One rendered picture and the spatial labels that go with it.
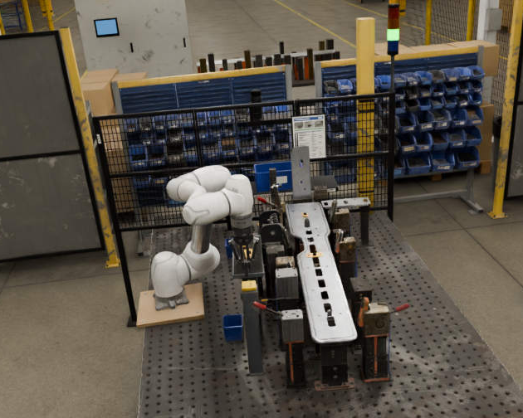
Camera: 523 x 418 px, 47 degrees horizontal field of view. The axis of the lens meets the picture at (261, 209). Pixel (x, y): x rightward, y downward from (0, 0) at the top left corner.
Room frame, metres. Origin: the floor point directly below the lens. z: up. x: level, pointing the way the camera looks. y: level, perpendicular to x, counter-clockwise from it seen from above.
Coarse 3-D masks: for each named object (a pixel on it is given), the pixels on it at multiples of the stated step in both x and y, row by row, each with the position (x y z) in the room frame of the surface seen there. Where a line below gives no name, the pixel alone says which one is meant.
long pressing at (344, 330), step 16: (288, 208) 3.28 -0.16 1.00; (304, 208) 3.26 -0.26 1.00; (320, 208) 3.25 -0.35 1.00; (288, 224) 3.06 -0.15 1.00; (304, 224) 3.05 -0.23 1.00; (320, 224) 3.03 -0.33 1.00; (304, 240) 2.85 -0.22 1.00; (320, 240) 2.84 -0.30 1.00; (304, 256) 2.68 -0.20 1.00; (320, 256) 2.66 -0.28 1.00; (304, 272) 2.52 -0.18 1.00; (336, 272) 2.50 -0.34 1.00; (304, 288) 2.37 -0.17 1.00; (320, 288) 2.37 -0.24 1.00; (336, 288) 2.36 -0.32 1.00; (320, 304) 2.23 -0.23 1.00; (336, 304) 2.22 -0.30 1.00; (320, 320) 2.11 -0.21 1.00; (336, 320) 2.11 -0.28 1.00; (352, 320) 2.10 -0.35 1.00; (320, 336) 2.01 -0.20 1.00; (336, 336) 2.00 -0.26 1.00; (352, 336) 1.99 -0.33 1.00
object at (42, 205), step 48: (0, 48) 4.54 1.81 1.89; (48, 48) 4.57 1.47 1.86; (0, 96) 4.53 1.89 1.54; (48, 96) 4.56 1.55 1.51; (0, 144) 4.53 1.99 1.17; (48, 144) 4.56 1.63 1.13; (0, 192) 4.52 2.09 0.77; (48, 192) 4.56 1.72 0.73; (96, 192) 4.57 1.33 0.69; (0, 240) 4.52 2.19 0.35; (48, 240) 4.57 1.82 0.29; (96, 240) 4.59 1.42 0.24
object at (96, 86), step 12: (96, 72) 7.85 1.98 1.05; (108, 72) 7.79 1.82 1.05; (144, 72) 7.60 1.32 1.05; (84, 84) 7.18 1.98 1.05; (96, 84) 7.13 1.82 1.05; (108, 84) 7.14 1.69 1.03; (84, 96) 6.83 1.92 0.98; (96, 96) 6.83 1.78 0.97; (108, 96) 7.02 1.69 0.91; (96, 108) 6.83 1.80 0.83; (108, 108) 6.91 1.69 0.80; (108, 120) 6.84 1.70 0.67
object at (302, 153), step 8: (296, 152) 3.41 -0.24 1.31; (304, 152) 3.41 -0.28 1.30; (296, 160) 3.41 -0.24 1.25; (304, 160) 3.41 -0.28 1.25; (296, 168) 3.41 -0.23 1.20; (304, 168) 3.41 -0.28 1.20; (296, 176) 3.41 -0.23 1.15; (304, 176) 3.41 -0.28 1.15; (296, 184) 3.41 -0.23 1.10; (304, 184) 3.41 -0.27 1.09; (296, 192) 3.41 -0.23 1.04; (304, 192) 3.41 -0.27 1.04
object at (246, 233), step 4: (236, 228) 2.16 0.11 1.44; (244, 228) 2.15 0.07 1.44; (248, 228) 2.16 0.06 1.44; (236, 232) 2.16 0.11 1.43; (240, 232) 2.15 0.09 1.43; (244, 232) 2.15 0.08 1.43; (248, 232) 2.16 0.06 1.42; (236, 236) 2.17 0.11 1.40; (240, 236) 2.15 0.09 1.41; (244, 236) 2.17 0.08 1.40; (248, 236) 2.17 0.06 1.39; (252, 236) 2.18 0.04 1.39; (236, 240) 2.17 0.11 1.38; (244, 240) 2.17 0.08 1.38; (248, 240) 2.17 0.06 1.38; (244, 244) 2.17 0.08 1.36; (248, 244) 2.17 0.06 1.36
